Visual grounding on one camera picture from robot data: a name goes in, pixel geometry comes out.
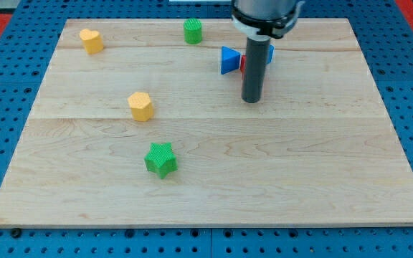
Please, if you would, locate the blue triangle block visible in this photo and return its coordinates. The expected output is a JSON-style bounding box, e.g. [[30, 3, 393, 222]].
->
[[220, 46, 241, 75]]

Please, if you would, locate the red star block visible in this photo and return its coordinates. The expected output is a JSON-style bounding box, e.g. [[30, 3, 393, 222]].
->
[[239, 54, 246, 80]]

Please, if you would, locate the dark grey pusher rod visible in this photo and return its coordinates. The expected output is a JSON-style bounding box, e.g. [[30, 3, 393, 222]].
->
[[242, 38, 270, 103]]

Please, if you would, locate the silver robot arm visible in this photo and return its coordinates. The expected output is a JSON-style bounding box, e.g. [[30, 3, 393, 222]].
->
[[231, 0, 305, 42]]

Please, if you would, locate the green star block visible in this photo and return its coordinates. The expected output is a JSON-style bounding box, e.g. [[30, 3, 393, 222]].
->
[[144, 143, 178, 179]]

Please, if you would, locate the yellow hexagon block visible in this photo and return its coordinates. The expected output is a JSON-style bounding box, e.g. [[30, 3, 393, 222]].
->
[[128, 92, 154, 122]]

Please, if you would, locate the wooden board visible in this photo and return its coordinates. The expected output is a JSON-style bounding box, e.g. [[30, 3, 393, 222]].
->
[[0, 19, 413, 229]]

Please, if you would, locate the green cylinder block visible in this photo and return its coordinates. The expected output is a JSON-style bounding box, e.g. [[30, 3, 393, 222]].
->
[[183, 18, 202, 44]]

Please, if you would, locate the blue cube block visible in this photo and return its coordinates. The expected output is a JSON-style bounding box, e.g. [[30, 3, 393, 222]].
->
[[267, 44, 275, 64]]

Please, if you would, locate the yellow heart block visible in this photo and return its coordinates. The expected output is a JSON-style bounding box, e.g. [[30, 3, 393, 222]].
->
[[79, 29, 104, 54]]

